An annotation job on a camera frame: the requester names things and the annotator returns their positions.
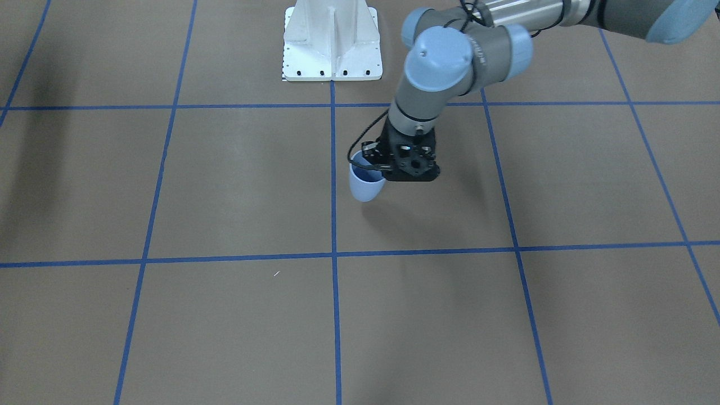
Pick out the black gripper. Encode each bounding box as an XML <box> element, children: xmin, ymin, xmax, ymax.
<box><xmin>361</xmin><ymin>120</ymin><xmax>442</xmax><ymax>182</ymax></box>

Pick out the light blue plastic cup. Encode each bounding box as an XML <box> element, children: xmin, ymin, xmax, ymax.
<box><xmin>349</xmin><ymin>163</ymin><xmax>386</xmax><ymax>203</ymax></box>

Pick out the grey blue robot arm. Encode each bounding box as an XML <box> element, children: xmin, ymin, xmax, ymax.
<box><xmin>347</xmin><ymin>1</ymin><xmax>718</xmax><ymax>183</ymax></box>

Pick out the white metal mounting base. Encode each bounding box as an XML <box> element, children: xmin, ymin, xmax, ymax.
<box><xmin>281</xmin><ymin>1</ymin><xmax>383</xmax><ymax>82</ymax></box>

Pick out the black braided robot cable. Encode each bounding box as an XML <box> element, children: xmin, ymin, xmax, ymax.
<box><xmin>347</xmin><ymin>110</ymin><xmax>390</xmax><ymax>165</ymax></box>

